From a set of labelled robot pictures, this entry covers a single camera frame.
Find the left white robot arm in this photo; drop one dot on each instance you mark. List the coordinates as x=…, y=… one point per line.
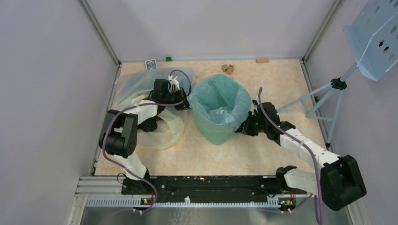
x=119, y=137

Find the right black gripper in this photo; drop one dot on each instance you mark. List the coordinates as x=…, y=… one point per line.
x=245, y=128

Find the blue playing card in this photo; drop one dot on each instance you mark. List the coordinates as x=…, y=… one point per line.
x=151, y=64

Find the light blue tripod stand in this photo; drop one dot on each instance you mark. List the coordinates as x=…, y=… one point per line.
x=320, y=96

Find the perforated light blue panel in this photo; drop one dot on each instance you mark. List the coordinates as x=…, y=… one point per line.
x=372, y=33

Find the green plastic trash bin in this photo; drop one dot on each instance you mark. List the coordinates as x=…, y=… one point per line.
x=217, y=124

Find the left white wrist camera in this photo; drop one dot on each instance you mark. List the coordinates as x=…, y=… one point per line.
x=174, y=83

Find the light blue plastic bag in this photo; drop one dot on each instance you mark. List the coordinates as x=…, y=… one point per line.
x=219, y=102

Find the small wooden block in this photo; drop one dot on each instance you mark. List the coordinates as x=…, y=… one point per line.
x=262, y=60

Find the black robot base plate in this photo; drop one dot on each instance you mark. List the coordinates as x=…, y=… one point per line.
x=207, y=189

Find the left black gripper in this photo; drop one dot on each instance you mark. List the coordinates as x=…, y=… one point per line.
x=182, y=96

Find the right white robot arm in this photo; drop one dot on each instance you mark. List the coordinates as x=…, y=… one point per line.
x=336, y=180

